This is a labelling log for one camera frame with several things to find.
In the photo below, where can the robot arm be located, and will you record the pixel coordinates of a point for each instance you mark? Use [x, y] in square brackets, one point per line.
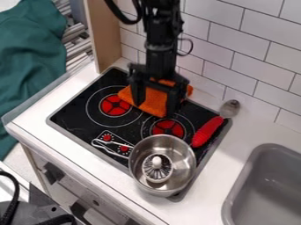
[161, 23]

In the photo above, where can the toy sink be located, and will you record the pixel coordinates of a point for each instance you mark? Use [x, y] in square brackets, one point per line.
[263, 187]

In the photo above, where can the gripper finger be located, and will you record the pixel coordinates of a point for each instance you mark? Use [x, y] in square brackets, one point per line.
[137, 90]
[174, 101]

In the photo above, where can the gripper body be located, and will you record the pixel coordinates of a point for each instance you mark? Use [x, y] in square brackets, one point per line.
[159, 68]

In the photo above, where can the toy stove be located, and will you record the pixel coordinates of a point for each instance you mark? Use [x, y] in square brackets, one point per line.
[129, 123]

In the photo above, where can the silver pot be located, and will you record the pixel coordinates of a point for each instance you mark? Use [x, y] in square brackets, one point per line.
[162, 165]

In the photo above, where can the orange cloth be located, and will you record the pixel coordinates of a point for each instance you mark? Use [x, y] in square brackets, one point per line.
[153, 97]

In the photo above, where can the green cloth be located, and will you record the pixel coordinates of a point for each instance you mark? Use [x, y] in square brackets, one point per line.
[27, 61]

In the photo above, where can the grey toy mushroom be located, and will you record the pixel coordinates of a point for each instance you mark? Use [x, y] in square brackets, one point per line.
[157, 168]

